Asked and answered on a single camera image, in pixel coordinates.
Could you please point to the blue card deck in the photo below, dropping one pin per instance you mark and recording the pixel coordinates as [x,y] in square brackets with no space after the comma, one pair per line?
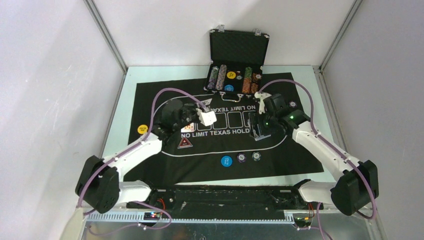
[259,137]

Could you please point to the yellow round button chip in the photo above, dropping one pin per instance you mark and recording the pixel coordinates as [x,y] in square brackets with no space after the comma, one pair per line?
[142,129]

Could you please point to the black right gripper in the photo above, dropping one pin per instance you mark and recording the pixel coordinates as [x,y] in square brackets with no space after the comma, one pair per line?
[255,119]

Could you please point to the purple chip bottom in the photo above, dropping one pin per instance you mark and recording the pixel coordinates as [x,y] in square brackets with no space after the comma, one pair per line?
[241,157]

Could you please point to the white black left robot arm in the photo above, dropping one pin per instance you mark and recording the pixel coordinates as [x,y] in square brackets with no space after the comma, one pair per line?
[101,183]

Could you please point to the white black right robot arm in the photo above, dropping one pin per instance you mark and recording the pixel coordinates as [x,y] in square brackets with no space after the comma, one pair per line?
[355,182]

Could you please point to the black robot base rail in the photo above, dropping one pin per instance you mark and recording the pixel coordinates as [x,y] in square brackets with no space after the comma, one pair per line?
[206,202]

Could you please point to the green orange chip row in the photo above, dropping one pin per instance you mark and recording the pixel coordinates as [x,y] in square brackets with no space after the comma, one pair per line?
[247,81]

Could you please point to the ten of diamonds card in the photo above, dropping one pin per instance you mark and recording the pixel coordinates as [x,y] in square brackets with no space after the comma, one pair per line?
[190,128]

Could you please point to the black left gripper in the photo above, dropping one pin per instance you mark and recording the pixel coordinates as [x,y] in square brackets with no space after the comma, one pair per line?
[193,107]

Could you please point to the red triangular all-in marker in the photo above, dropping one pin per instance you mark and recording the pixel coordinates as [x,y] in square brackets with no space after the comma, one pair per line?
[184,143]

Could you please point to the black aluminium chip case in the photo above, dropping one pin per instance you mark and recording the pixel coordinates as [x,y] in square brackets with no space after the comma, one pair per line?
[237,50]

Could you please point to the brown chip row in case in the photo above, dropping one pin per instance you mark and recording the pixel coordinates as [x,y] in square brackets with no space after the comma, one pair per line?
[255,82]

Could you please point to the black poker felt mat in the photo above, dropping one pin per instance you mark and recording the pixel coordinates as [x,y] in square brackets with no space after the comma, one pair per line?
[281,157]

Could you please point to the blue yellow chip bottom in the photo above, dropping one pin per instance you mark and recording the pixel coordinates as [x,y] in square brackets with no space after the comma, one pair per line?
[256,156]

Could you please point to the yellow button in case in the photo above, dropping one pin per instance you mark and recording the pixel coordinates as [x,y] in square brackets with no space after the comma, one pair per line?
[231,75]

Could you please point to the purple chip row in case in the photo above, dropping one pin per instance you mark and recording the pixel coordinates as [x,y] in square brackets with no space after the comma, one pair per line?
[213,78]

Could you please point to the blue round button chip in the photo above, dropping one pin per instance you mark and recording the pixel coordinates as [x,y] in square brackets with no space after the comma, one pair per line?
[226,161]

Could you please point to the pink grey chip row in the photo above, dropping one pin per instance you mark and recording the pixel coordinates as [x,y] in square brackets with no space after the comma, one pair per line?
[221,77]

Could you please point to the blue button in case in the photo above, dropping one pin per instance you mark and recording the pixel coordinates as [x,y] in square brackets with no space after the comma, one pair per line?
[228,88]

